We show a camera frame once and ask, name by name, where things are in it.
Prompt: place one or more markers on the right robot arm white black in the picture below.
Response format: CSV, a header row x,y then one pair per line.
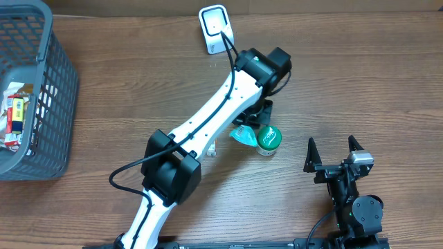
x,y
358,218

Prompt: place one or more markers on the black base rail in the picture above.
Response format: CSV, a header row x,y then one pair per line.
x,y
315,243

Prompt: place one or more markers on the small orange white box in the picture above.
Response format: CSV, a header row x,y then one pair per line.
x,y
212,150

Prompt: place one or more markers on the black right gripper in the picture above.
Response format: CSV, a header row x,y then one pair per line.
x,y
313,164

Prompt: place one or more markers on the grey plastic mesh basket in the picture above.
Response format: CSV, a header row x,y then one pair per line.
x,y
32,54

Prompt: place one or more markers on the green lid round jar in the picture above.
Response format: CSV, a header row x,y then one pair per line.
x,y
269,139

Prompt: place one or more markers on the white barcode scanner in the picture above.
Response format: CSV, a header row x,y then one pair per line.
x,y
213,20

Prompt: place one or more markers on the red white stick packet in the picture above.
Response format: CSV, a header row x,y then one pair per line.
x,y
10,138

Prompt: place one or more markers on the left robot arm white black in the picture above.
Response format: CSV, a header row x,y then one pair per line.
x,y
170,170

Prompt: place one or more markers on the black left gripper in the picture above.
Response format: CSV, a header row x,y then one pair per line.
x,y
261,114

